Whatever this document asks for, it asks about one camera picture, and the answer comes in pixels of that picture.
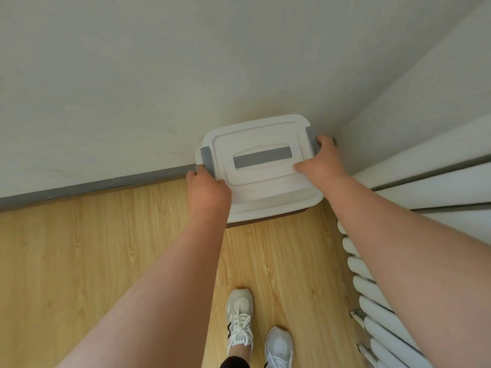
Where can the person's right hand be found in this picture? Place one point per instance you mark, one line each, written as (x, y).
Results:
(330, 168)

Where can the person's left hand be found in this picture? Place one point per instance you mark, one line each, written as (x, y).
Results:
(209, 199)

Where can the person's right thumb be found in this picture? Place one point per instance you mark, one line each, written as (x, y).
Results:
(304, 167)

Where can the person's left thumb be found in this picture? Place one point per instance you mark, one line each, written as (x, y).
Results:
(220, 182)

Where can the white lidded plastic storage box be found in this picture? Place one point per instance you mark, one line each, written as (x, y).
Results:
(264, 180)

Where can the person's right forearm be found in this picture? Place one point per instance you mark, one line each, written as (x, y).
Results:
(406, 264)

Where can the person's left forearm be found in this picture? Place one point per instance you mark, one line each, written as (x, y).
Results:
(165, 287)

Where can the grey skirting board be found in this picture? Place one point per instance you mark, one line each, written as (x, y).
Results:
(96, 187)

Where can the person's white left sneaker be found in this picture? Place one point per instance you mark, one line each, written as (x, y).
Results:
(239, 321)

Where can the person's white sneaker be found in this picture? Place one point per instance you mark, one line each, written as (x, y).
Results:
(279, 346)
(239, 321)

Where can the white ribbed radiator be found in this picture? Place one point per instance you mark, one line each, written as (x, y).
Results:
(378, 321)

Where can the person's white right sneaker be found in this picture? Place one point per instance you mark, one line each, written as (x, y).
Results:
(279, 346)

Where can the person's black trouser leg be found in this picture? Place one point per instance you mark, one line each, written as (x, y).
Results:
(234, 363)

